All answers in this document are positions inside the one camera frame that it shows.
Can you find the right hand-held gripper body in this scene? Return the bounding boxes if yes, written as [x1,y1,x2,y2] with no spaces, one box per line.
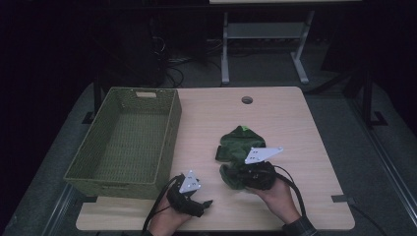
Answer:
[243,146,284,192]

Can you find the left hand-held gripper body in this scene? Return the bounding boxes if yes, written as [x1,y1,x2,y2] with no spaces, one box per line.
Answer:
[166,169,203,216]

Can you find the dark green cloth garment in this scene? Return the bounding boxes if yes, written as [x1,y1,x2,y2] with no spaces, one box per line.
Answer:
[214,125,268,191]

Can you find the green woven basket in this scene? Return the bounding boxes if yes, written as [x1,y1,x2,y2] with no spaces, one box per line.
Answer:
[63,87,183,201]

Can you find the person's left hand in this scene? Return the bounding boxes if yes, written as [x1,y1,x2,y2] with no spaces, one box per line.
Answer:
[149,199,194,236]

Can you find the person's right hand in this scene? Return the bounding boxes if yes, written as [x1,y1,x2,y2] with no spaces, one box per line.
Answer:
[253,178,302,226]

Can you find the black metal stand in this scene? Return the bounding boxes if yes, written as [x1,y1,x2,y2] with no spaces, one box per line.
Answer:
[358,67,388,129]
[82,73,103,125]

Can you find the white metal stand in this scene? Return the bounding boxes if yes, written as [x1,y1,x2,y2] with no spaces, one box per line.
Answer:
[220,10,315,86]

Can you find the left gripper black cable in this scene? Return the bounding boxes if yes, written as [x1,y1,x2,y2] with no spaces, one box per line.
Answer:
[141,174,185,235]

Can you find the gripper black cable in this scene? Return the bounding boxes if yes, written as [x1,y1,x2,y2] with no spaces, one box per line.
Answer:
[141,174,185,235]
[273,164,389,236]

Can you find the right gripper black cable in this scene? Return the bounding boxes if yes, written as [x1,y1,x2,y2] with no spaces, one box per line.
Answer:
[273,164,389,236]

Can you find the metal floor rail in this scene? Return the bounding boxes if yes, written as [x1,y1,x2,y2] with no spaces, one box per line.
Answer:
[347,97,417,227]
[40,183,78,236]

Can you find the tangle of black floor cables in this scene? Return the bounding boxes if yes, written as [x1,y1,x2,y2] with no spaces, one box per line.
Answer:
[149,33,224,89]

